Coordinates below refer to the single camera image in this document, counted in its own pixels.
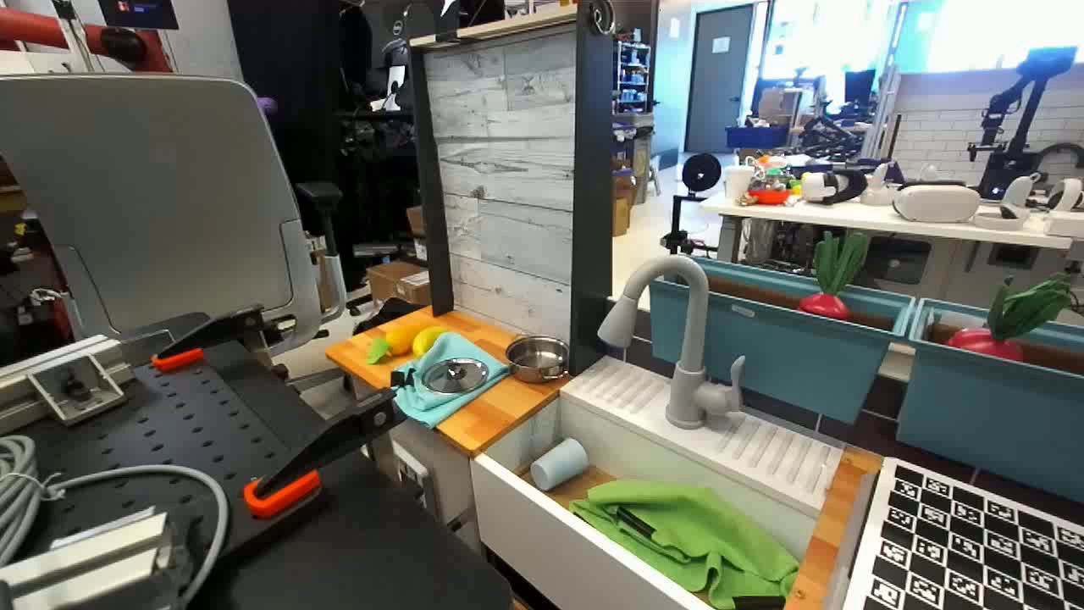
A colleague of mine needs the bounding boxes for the silver pot lid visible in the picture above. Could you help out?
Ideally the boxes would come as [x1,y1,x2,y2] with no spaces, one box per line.
[416,355,491,396]

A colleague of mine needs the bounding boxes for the small silver pot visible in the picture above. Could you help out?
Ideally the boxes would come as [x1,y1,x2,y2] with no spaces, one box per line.
[505,331,571,387]

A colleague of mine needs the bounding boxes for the wooden countertop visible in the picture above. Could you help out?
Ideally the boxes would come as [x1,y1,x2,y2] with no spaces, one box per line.
[325,305,570,457]

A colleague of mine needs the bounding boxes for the yellow banana toy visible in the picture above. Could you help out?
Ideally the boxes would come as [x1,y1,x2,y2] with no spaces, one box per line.
[408,323,450,359]

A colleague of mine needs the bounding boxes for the white wood backsplash panel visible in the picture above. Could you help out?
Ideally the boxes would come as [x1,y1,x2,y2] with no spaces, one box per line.
[421,19,583,341]

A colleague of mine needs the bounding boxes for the orange toy vegetable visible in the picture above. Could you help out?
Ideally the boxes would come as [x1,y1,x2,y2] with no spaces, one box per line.
[374,317,424,355]

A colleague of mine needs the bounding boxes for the cardboard box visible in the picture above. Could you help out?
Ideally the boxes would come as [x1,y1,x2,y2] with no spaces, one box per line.
[361,256,433,311]

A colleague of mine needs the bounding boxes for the teal cloth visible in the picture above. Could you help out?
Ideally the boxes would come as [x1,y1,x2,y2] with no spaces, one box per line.
[388,330,516,429]

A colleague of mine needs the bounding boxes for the grey faucet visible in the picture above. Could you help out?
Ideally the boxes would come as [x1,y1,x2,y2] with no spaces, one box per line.
[592,250,752,434]

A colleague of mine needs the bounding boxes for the light blue cup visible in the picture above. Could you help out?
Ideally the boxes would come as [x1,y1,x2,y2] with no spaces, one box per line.
[525,438,592,496]

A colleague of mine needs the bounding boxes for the white sink basin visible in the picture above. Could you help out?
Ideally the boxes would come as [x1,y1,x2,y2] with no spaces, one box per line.
[467,355,849,610]

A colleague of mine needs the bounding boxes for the white ribbed drainboard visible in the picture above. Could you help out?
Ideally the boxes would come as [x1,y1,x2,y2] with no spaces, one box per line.
[559,355,846,513]

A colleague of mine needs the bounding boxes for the teal plastic bin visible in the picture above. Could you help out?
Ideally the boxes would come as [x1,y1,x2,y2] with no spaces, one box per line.
[895,298,1084,504]
[647,253,922,428]

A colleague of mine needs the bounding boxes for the colourful toy pile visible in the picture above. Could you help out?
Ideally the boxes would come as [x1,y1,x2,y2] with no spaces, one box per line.
[741,154,801,209]

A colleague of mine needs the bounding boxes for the green cloth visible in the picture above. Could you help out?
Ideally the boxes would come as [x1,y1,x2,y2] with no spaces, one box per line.
[570,479,801,610]

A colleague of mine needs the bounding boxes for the wooden shelf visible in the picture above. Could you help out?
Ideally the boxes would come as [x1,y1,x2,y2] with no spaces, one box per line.
[407,4,583,52]

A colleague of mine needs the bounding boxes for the red radish toy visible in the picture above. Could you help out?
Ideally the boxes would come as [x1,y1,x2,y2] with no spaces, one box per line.
[945,279,1079,361]
[796,226,874,323]

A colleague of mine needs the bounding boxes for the grey door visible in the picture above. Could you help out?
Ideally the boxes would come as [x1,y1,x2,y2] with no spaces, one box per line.
[685,0,757,157]

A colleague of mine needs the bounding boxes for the white background table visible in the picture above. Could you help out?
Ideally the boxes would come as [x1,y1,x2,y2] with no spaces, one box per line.
[708,198,1084,253]

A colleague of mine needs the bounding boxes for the wooden board under checkerboard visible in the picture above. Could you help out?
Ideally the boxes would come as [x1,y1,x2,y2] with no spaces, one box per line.
[782,443,883,610]

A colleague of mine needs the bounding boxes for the black perforated board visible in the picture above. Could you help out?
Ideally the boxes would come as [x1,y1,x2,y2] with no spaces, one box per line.
[20,335,374,569]

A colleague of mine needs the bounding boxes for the white VR headset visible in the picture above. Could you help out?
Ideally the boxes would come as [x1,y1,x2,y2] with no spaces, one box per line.
[890,182,984,226]

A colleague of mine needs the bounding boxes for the grey flat panel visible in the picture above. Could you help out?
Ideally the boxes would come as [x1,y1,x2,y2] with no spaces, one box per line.
[0,73,325,341]

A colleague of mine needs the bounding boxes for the black white checkerboard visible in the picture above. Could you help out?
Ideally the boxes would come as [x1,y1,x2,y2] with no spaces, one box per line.
[844,453,1084,610]

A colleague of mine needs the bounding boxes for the red padded bar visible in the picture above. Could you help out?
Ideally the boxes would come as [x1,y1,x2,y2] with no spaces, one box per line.
[0,4,175,79]

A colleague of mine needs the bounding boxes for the aluminium extrusion bar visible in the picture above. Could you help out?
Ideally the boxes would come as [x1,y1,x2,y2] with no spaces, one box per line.
[0,504,182,610]

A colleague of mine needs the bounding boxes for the black frame post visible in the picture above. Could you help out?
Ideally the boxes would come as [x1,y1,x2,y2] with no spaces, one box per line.
[407,41,456,317]
[564,0,624,370]

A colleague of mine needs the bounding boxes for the white cabinet with handle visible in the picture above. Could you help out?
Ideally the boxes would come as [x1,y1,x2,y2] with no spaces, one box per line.
[386,421,479,529]

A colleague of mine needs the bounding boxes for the black camera stand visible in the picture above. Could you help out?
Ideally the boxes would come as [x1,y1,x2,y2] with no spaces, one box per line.
[659,148,724,256]

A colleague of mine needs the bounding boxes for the black clamp orange handle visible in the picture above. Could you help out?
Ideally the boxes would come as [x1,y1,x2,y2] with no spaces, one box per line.
[238,387,407,524]
[145,308,285,379]

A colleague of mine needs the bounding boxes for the grey cable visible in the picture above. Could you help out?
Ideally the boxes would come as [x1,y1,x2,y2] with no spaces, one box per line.
[48,460,234,608]

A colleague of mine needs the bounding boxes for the aluminium extrusion bracket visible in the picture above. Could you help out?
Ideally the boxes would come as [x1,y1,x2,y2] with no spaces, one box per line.
[0,331,129,429]

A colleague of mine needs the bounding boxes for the coiled grey cables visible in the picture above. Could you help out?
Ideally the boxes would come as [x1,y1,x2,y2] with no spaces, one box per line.
[0,434,48,569]

